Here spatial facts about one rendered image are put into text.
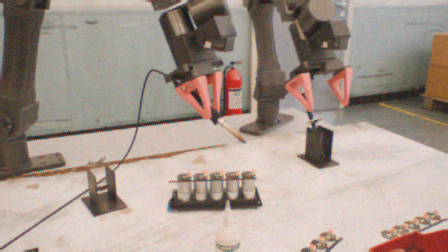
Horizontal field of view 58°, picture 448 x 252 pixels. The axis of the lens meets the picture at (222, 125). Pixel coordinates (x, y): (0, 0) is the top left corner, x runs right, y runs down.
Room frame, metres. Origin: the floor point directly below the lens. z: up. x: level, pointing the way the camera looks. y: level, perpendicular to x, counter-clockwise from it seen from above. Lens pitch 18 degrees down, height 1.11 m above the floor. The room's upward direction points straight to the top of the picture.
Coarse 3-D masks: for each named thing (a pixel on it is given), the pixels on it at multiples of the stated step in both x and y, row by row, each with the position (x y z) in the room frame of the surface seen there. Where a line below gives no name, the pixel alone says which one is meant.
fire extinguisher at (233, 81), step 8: (232, 64) 3.43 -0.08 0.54; (232, 72) 3.39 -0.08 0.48; (232, 80) 3.37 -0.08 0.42; (240, 80) 3.40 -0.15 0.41; (232, 88) 3.37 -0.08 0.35; (240, 88) 3.40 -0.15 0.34; (232, 96) 3.37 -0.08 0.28; (240, 96) 3.40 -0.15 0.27; (232, 104) 3.37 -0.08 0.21; (240, 104) 3.40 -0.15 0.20; (232, 112) 3.37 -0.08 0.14; (240, 112) 3.40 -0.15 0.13
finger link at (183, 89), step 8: (184, 80) 0.71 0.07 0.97; (192, 80) 0.70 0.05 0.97; (200, 80) 0.69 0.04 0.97; (176, 88) 0.73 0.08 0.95; (184, 88) 0.72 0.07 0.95; (192, 88) 0.71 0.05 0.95; (200, 88) 0.70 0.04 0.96; (184, 96) 0.72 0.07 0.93; (208, 96) 0.70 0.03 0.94; (192, 104) 0.72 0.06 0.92; (208, 104) 0.70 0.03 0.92; (200, 112) 0.71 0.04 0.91; (208, 112) 0.70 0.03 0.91
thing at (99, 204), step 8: (88, 176) 0.66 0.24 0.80; (112, 176) 0.65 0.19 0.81; (88, 184) 0.66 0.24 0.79; (96, 184) 0.63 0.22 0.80; (112, 184) 0.66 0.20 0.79; (96, 192) 0.63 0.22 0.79; (104, 192) 0.69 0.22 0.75; (112, 192) 0.66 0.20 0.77; (88, 200) 0.66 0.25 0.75; (96, 200) 0.63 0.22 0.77; (104, 200) 0.66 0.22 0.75; (112, 200) 0.66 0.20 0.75; (120, 200) 0.66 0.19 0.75; (88, 208) 0.63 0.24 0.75; (96, 208) 0.63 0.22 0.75; (104, 208) 0.63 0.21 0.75; (112, 208) 0.63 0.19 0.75; (120, 208) 0.64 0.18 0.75; (96, 216) 0.61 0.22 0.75
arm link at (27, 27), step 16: (0, 0) 0.77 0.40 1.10; (32, 0) 0.76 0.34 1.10; (48, 0) 0.82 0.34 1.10; (16, 16) 0.77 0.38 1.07; (32, 16) 0.78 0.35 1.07; (16, 32) 0.77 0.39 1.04; (32, 32) 0.79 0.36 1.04; (16, 48) 0.78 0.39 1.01; (32, 48) 0.79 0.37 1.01; (16, 64) 0.78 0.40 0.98; (32, 64) 0.80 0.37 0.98; (0, 80) 0.78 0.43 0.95; (16, 80) 0.78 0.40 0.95; (32, 80) 0.80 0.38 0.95; (0, 96) 0.77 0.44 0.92; (16, 96) 0.77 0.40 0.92; (32, 96) 0.81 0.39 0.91; (0, 112) 0.77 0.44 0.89; (16, 112) 0.77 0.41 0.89; (32, 112) 0.81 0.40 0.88; (16, 128) 0.77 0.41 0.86
